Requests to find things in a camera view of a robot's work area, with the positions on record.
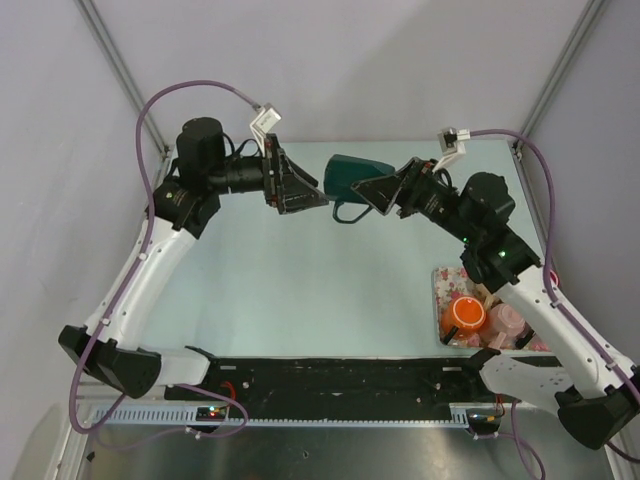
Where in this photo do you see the grey cable duct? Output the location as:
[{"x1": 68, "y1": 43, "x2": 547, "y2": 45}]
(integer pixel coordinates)
[{"x1": 107, "y1": 405, "x2": 469, "y2": 429}]

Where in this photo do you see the dark green mug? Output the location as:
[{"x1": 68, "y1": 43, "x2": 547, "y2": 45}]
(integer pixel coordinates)
[{"x1": 323, "y1": 154, "x2": 395, "y2": 225}]

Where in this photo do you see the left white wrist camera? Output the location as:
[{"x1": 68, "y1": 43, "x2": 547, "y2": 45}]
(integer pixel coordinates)
[{"x1": 249, "y1": 103, "x2": 282, "y2": 144}]

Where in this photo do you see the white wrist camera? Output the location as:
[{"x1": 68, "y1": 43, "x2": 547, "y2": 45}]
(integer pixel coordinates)
[
  {"x1": 434, "y1": 127, "x2": 471, "y2": 171},
  {"x1": 249, "y1": 103, "x2": 282, "y2": 144}
]

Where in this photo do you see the aluminium frame post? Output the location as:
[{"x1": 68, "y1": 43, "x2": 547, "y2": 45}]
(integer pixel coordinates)
[
  {"x1": 520, "y1": 0, "x2": 611, "y2": 138},
  {"x1": 73, "y1": 0, "x2": 170, "y2": 159}
]

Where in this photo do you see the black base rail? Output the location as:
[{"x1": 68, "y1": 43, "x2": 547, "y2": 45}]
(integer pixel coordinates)
[{"x1": 164, "y1": 355, "x2": 522, "y2": 421}]

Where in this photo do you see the cream mug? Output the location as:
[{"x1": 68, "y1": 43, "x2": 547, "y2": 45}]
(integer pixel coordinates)
[{"x1": 481, "y1": 293, "x2": 502, "y2": 311}]

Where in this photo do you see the red round object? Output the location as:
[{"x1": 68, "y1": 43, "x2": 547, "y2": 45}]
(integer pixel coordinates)
[{"x1": 549, "y1": 270, "x2": 560, "y2": 287}]

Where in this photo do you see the right aluminium frame post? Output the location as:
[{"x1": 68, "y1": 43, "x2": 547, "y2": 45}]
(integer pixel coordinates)
[{"x1": 520, "y1": 0, "x2": 611, "y2": 138}]

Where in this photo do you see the pink mug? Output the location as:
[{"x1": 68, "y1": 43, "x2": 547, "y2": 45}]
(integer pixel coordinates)
[{"x1": 480, "y1": 303, "x2": 526, "y2": 349}]

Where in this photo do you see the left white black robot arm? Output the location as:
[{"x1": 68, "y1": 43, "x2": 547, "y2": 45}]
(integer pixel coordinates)
[{"x1": 58, "y1": 117, "x2": 329, "y2": 399}]

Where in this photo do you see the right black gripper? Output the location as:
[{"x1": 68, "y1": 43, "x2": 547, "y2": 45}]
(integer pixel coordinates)
[{"x1": 352, "y1": 157, "x2": 479, "y2": 245}]

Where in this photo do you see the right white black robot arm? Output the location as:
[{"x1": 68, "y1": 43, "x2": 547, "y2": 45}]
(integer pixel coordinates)
[{"x1": 351, "y1": 158, "x2": 639, "y2": 450}]

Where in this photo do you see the orange mug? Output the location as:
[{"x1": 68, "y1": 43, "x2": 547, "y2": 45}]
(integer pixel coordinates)
[{"x1": 440, "y1": 296, "x2": 487, "y2": 345}]

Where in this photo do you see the left aluminium frame post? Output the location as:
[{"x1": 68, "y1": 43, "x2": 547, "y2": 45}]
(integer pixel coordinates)
[{"x1": 73, "y1": 0, "x2": 170, "y2": 159}]

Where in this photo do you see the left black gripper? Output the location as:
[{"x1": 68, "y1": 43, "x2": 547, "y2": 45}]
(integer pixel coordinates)
[{"x1": 208, "y1": 134, "x2": 328, "y2": 214}]

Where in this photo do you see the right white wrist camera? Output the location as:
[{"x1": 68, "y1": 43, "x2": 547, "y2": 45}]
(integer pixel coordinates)
[{"x1": 434, "y1": 127, "x2": 471, "y2": 171}]

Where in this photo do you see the floral tray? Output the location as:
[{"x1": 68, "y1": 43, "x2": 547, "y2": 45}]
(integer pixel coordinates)
[{"x1": 433, "y1": 267, "x2": 549, "y2": 353}]

